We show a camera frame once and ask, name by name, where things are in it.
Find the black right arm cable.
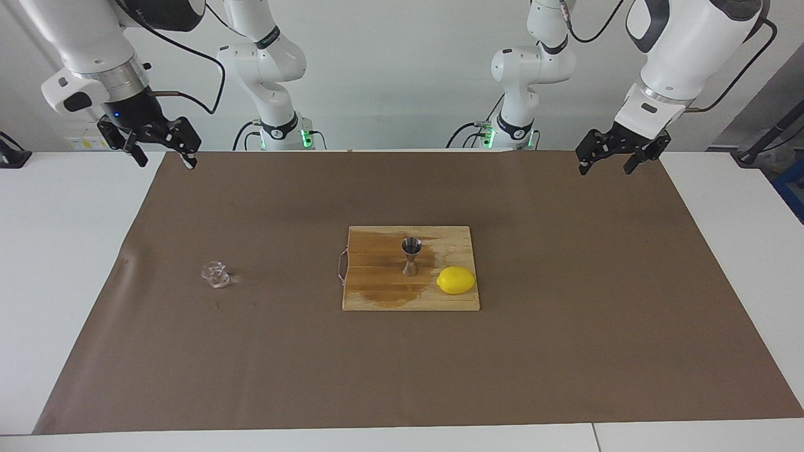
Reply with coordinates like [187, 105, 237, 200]
[119, 0, 227, 116]

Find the brown paper table mat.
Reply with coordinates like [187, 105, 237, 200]
[33, 149, 804, 436]

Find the yellow lemon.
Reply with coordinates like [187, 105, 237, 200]
[436, 266, 477, 296]

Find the black clamp mount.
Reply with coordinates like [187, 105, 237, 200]
[0, 131, 32, 169]

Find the blue crate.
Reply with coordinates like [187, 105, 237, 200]
[771, 157, 804, 223]

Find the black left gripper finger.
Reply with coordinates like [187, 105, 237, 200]
[576, 129, 615, 176]
[623, 135, 671, 175]

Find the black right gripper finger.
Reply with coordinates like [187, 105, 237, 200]
[148, 117, 202, 170]
[97, 117, 149, 168]

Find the black base cable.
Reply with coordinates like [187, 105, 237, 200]
[446, 88, 503, 149]
[232, 121, 261, 151]

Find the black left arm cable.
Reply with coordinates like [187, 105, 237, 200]
[559, 0, 778, 114]

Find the small clear glass beaker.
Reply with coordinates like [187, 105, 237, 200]
[200, 261, 232, 290]

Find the white wall socket box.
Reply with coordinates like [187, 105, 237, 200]
[65, 129, 114, 151]

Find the wooden cutting board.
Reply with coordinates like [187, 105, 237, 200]
[337, 225, 481, 312]

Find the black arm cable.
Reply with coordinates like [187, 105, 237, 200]
[559, 0, 778, 114]
[119, 0, 227, 116]

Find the steel double jigger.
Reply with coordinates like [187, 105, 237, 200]
[401, 237, 423, 277]

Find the black tripod stand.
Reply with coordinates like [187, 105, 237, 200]
[732, 100, 804, 165]

